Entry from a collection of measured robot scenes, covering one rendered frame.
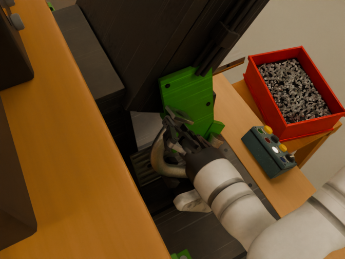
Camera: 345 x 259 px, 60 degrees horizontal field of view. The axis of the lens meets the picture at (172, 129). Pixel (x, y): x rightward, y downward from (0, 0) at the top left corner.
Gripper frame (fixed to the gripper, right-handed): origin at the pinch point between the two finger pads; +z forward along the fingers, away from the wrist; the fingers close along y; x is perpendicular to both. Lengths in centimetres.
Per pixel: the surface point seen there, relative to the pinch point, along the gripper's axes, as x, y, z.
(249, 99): -7, -52, 28
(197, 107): -4.6, -5.1, 2.9
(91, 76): 1.7, 14.3, 13.5
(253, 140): -1.0, -35.4, 5.5
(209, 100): -7.0, -7.0, 2.9
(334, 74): -44, -187, 79
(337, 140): -9, -167, 37
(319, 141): -9, -76, 8
